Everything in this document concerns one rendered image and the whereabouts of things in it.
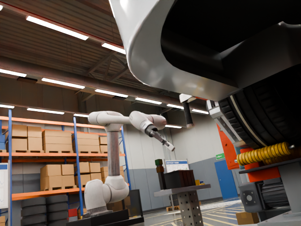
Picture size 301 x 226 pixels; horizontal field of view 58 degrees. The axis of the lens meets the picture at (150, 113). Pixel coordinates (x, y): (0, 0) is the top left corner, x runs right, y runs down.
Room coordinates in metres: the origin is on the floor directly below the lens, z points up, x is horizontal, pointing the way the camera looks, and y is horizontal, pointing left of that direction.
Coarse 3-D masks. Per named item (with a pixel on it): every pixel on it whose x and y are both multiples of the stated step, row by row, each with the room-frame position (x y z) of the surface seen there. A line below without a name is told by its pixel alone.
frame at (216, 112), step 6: (210, 102) 1.27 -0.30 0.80; (216, 102) 1.25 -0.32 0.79; (210, 108) 1.27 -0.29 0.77; (216, 108) 1.25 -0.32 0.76; (210, 114) 1.28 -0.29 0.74; (216, 114) 1.26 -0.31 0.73; (222, 114) 1.25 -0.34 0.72; (216, 120) 1.29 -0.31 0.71; (222, 120) 1.32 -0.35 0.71; (222, 126) 1.31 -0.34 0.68; (228, 126) 1.30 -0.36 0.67; (228, 132) 1.34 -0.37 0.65; (234, 132) 1.32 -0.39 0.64; (228, 138) 1.36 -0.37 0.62; (234, 138) 1.37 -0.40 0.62; (240, 138) 1.34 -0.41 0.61; (234, 144) 1.38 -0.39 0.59; (240, 144) 1.37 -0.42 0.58; (246, 144) 1.37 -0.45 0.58
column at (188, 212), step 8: (184, 192) 1.99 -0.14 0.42; (192, 192) 2.00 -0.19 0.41; (184, 200) 2.00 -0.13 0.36; (192, 200) 1.99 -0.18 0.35; (184, 208) 2.01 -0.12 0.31; (192, 208) 1.98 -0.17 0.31; (192, 216) 1.97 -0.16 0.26; (200, 216) 2.03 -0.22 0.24; (184, 224) 2.03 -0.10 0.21; (192, 224) 1.98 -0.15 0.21; (200, 224) 2.01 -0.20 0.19
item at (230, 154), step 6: (222, 132) 2.04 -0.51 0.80; (222, 138) 2.05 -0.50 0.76; (222, 144) 2.05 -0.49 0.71; (228, 144) 2.02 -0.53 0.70; (228, 150) 2.02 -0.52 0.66; (234, 150) 1.99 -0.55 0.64; (228, 156) 2.03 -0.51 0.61; (234, 156) 2.00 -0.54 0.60; (228, 162) 2.03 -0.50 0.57; (234, 162) 2.01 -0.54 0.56; (228, 168) 2.06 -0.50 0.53; (234, 168) 2.03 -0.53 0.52
